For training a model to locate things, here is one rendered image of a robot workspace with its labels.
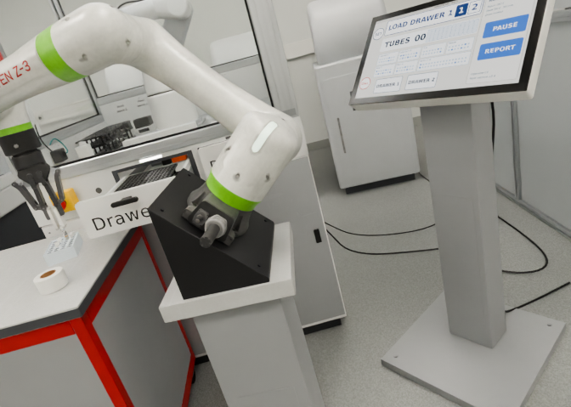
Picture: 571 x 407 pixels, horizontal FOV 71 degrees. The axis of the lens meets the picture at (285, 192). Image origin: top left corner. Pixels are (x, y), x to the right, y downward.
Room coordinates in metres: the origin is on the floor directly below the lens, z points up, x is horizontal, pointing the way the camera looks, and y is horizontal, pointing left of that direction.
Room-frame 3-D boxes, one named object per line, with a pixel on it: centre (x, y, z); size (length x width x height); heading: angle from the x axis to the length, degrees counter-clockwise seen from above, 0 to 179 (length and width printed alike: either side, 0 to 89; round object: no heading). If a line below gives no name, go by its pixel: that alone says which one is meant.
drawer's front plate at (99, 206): (1.08, 0.43, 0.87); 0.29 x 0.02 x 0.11; 91
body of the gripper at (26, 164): (1.15, 0.67, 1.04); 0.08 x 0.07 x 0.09; 105
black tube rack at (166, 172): (1.28, 0.43, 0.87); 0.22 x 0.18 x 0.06; 1
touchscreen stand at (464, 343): (1.14, -0.52, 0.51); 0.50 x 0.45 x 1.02; 127
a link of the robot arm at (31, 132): (1.15, 0.67, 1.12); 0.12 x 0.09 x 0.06; 15
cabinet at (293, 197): (1.88, 0.39, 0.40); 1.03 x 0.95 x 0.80; 91
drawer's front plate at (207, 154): (1.40, 0.12, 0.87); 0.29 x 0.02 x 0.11; 91
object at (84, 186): (1.88, 0.40, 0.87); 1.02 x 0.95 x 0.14; 91
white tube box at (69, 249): (1.17, 0.71, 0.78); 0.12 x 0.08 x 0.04; 15
